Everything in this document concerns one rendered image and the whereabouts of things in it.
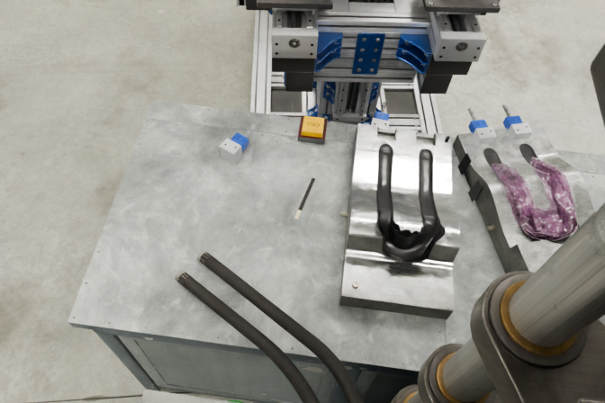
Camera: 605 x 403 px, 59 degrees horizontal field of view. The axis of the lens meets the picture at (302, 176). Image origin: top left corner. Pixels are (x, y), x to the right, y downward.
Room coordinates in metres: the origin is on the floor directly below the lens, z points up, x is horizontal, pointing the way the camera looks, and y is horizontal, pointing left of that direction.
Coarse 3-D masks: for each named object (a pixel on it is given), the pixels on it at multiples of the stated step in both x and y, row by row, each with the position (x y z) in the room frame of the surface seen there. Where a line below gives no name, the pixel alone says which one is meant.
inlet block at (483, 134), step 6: (468, 108) 1.08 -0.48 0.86; (474, 120) 1.04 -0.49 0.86; (480, 120) 1.03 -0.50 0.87; (468, 126) 1.02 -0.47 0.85; (474, 126) 1.00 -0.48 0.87; (480, 126) 1.01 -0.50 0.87; (486, 126) 1.01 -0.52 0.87; (474, 132) 0.98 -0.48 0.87; (480, 132) 0.97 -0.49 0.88; (486, 132) 0.97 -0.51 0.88; (492, 132) 0.97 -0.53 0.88; (474, 138) 0.97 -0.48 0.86; (480, 138) 0.95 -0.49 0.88; (486, 138) 0.95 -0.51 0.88; (492, 138) 0.96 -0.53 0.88
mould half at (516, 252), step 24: (456, 144) 0.97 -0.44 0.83; (480, 144) 0.95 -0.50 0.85; (504, 144) 0.96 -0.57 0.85; (528, 144) 0.96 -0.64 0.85; (480, 168) 0.86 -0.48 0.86; (528, 168) 0.86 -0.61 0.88; (480, 192) 0.79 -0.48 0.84; (504, 192) 0.77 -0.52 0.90; (576, 192) 0.79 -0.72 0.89; (504, 216) 0.70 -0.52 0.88; (504, 240) 0.64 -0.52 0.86; (528, 240) 0.64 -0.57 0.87; (504, 264) 0.60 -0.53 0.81; (528, 264) 0.56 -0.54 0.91
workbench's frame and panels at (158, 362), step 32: (128, 352) 0.40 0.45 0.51; (160, 352) 0.40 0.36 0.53; (192, 352) 0.39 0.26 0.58; (224, 352) 0.38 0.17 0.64; (256, 352) 0.35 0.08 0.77; (160, 384) 0.40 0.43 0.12; (192, 384) 0.40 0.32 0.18; (224, 384) 0.39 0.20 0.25; (256, 384) 0.38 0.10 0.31; (288, 384) 0.37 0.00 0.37; (320, 384) 0.37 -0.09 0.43; (384, 384) 0.36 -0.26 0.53
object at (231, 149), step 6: (252, 126) 0.98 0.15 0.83; (246, 132) 0.95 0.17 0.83; (234, 138) 0.92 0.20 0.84; (240, 138) 0.92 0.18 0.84; (246, 138) 0.92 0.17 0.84; (222, 144) 0.89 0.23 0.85; (228, 144) 0.89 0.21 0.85; (234, 144) 0.89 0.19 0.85; (240, 144) 0.90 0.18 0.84; (246, 144) 0.91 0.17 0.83; (222, 150) 0.87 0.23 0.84; (228, 150) 0.87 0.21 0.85; (234, 150) 0.87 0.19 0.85; (240, 150) 0.88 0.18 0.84; (222, 156) 0.88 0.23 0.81; (228, 156) 0.87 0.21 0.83; (234, 156) 0.86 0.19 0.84; (240, 156) 0.88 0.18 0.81; (234, 162) 0.86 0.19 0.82
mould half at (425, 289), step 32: (352, 160) 0.90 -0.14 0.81; (416, 160) 0.85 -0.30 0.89; (448, 160) 0.86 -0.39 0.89; (352, 192) 0.73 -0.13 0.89; (416, 192) 0.75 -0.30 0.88; (448, 192) 0.76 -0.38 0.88; (352, 224) 0.62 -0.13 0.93; (416, 224) 0.63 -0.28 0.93; (448, 224) 0.64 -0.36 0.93; (352, 256) 0.57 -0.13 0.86; (384, 256) 0.57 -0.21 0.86; (448, 256) 0.57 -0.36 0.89; (352, 288) 0.49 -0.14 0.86; (384, 288) 0.49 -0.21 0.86; (416, 288) 0.50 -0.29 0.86; (448, 288) 0.51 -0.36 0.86
